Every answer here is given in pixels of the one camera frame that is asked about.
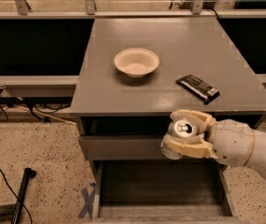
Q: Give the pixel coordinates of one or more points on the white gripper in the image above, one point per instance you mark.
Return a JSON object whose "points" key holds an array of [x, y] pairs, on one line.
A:
{"points": [[231, 142]]}

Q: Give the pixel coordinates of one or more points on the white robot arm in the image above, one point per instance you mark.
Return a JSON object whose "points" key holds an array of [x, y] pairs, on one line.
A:
{"points": [[257, 161]]}

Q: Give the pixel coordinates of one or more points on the grey open middle drawer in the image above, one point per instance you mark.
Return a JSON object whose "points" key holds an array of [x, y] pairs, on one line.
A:
{"points": [[162, 192]]}

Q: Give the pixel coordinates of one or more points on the grey top drawer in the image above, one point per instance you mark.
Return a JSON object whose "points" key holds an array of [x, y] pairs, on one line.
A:
{"points": [[122, 138]]}

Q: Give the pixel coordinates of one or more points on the grey drawer cabinet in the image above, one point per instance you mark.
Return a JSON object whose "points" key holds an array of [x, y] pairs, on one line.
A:
{"points": [[185, 46]]}

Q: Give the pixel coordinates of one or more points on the black snack bar wrapper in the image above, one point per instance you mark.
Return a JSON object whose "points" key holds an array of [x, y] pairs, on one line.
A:
{"points": [[199, 88]]}

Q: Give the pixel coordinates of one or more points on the white paper bowl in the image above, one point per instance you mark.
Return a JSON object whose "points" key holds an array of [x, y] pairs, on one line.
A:
{"points": [[136, 62]]}

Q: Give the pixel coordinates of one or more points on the blue tape cross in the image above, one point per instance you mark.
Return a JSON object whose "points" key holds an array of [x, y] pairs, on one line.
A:
{"points": [[88, 198]]}

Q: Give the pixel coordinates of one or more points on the black floor bar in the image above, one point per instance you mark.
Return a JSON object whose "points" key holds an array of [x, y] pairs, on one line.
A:
{"points": [[27, 175]]}

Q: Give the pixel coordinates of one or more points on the grey metal rail beam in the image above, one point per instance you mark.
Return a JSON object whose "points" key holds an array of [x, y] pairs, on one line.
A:
{"points": [[37, 86]]}

